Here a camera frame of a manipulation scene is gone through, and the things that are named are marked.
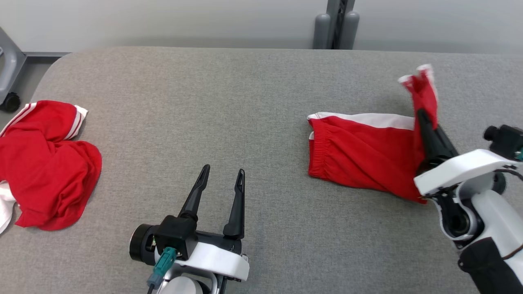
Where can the grey metal post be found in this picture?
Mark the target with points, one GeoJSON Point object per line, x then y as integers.
{"type": "Point", "coordinates": [336, 20]}

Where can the grey fabric sofa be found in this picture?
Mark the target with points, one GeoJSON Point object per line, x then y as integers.
{"type": "Point", "coordinates": [265, 122]}

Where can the grey cylinder bumper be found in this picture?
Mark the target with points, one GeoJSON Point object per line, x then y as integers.
{"type": "Point", "coordinates": [321, 32]}
{"type": "Point", "coordinates": [350, 30]}

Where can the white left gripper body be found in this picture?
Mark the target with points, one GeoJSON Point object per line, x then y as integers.
{"type": "Point", "coordinates": [220, 261]}

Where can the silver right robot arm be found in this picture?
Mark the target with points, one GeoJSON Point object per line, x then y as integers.
{"type": "Point", "coordinates": [490, 220]}

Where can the red shorts white stripe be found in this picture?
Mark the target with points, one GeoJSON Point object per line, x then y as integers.
{"type": "Point", "coordinates": [359, 151]}

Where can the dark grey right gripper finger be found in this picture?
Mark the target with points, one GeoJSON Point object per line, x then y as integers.
{"type": "Point", "coordinates": [429, 143]}
{"type": "Point", "coordinates": [446, 149]}

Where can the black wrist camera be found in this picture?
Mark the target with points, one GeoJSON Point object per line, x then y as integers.
{"type": "Point", "coordinates": [175, 237]}
{"type": "Point", "coordinates": [506, 141]}

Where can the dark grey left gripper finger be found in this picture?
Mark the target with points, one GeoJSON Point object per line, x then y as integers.
{"type": "Point", "coordinates": [196, 196]}
{"type": "Point", "coordinates": [238, 208]}

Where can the red shirt striped trim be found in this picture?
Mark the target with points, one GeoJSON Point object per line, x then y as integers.
{"type": "Point", "coordinates": [45, 163]}

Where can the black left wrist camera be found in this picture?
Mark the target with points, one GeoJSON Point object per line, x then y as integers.
{"type": "Point", "coordinates": [175, 237]}

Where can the grey metal frame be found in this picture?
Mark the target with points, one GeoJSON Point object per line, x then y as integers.
{"type": "Point", "coordinates": [10, 61]}

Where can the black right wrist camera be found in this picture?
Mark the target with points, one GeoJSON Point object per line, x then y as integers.
{"type": "Point", "coordinates": [506, 141]}

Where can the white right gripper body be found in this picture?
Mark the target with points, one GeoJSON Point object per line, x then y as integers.
{"type": "Point", "coordinates": [461, 169]}

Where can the black caster wheel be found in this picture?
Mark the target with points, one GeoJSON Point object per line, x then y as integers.
{"type": "Point", "coordinates": [10, 103]}

